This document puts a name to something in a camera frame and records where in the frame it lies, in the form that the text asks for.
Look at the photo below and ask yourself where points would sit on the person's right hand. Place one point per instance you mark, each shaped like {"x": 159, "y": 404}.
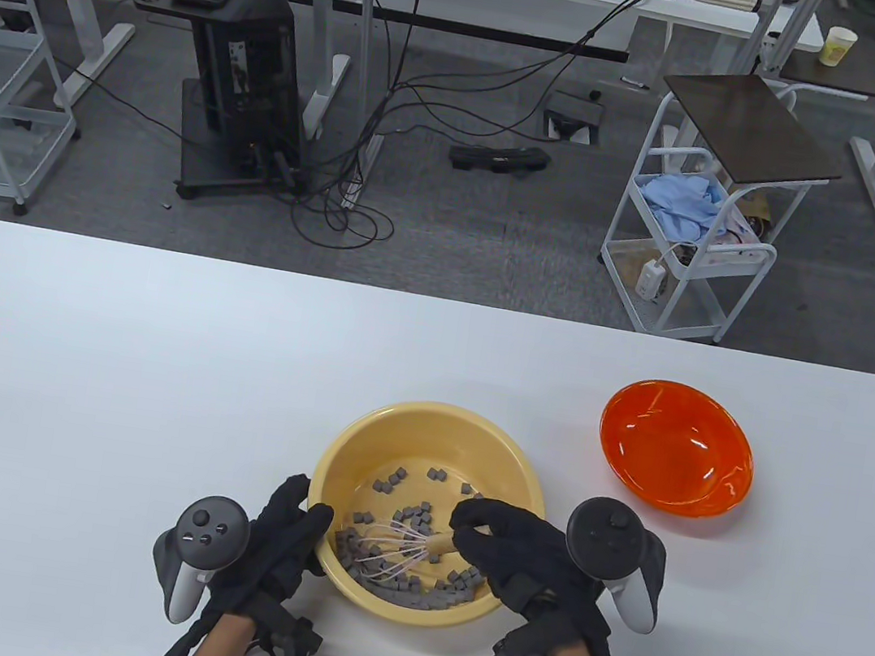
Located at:
{"x": 533, "y": 564}

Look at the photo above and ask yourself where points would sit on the person's left hand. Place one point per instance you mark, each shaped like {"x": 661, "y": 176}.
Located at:
{"x": 264, "y": 557}

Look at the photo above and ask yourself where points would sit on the person's left thumb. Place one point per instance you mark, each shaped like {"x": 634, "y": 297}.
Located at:
{"x": 318, "y": 536}

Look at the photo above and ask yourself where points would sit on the person's right thumb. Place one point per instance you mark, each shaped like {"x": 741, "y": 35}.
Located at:
{"x": 469, "y": 546}

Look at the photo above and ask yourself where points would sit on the yellow plastic bowl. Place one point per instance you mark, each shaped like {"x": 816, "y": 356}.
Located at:
{"x": 404, "y": 438}

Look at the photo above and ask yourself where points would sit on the person's left forearm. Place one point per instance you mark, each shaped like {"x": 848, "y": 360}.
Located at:
{"x": 218, "y": 653}

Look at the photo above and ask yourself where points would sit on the pile of small grey cubes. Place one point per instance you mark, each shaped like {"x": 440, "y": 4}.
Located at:
{"x": 406, "y": 590}

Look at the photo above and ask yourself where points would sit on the left grey black controller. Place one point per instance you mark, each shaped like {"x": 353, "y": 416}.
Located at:
{"x": 210, "y": 532}

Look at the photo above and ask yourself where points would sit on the grey black controller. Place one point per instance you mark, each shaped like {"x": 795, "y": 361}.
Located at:
{"x": 210, "y": 532}
{"x": 611, "y": 543}

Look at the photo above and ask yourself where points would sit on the right grey black controller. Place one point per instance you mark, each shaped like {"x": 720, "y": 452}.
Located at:
{"x": 611, "y": 543}

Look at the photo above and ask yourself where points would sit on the orange translucent bowl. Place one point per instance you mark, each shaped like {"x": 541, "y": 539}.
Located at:
{"x": 674, "y": 450}

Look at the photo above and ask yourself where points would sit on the white power adapter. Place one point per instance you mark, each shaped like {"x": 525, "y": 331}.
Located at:
{"x": 651, "y": 280}

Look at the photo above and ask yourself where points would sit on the black power strip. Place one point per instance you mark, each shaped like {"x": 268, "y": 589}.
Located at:
{"x": 500, "y": 158}

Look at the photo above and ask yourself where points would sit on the blue cloth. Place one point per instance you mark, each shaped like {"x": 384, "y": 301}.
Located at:
{"x": 679, "y": 204}

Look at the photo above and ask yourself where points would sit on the floor socket box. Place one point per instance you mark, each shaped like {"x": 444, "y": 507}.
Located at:
{"x": 571, "y": 118}

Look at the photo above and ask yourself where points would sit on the black computer cart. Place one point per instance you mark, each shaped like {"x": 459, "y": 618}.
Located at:
{"x": 238, "y": 68}

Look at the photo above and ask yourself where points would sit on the black marker pen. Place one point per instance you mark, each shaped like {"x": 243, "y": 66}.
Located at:
{"x": 634, "y": 84}

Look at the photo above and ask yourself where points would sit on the white cart with brown top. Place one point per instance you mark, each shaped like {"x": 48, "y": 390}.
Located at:
{"x": 751, "y": 128}

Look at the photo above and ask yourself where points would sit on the small brown side table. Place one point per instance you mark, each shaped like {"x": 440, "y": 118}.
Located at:
{"x": 828, "y": 76}

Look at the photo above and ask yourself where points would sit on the paper cup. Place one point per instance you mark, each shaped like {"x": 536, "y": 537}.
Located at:
{"x": 838, "y": 47}

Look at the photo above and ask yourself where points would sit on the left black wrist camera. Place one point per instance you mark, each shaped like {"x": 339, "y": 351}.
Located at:
{"x": 292, "y": 639}

